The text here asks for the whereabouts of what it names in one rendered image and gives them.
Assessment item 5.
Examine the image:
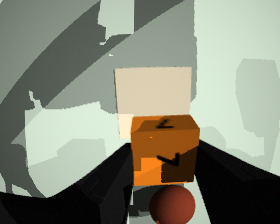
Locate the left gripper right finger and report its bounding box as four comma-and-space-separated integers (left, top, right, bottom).
194, 139, 280, 224

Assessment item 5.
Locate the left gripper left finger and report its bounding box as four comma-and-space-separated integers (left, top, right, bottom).
0, 142, 134, 224

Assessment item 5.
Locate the reddish-brown ball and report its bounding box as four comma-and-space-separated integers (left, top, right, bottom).
149, 185, 196, 224

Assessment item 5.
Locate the orange block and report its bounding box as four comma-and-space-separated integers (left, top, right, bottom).
130, 115, 200, 186

